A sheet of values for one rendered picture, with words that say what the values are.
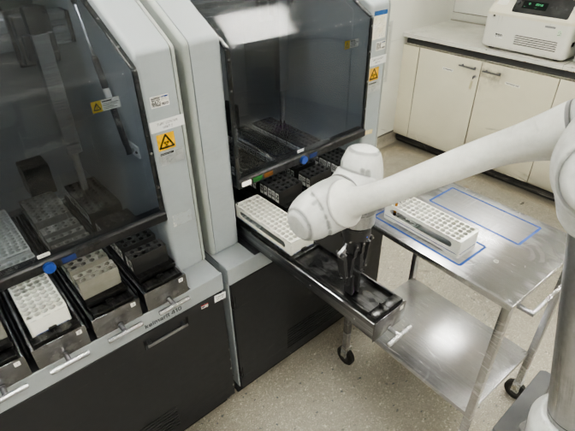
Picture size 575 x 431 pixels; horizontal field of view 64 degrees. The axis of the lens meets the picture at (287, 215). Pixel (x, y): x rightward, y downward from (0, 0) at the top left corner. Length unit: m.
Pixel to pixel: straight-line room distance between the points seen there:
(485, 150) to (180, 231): 0.92
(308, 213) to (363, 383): 1.31
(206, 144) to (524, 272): 1.00
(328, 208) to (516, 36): 2.64
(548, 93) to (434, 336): 1.94
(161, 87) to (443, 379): 1.38
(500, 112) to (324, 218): 2.71
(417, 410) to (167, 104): 1.54
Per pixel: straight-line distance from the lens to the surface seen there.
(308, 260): 1.43
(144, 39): 1.25
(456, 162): 0.90
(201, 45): 1.29
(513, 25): 3.43
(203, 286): 1.49
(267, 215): 1.53
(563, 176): 0.63
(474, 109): 3.63
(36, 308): 1.37
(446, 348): 1.96
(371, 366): 2.19
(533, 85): 3.42
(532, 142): 0.87
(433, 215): 1.55
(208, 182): 1.42
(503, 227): 1.69
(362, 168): 1.05
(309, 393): 2.09
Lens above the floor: 1.72
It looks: 34 degrees down
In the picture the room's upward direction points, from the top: 1 degrees counter-clockwise
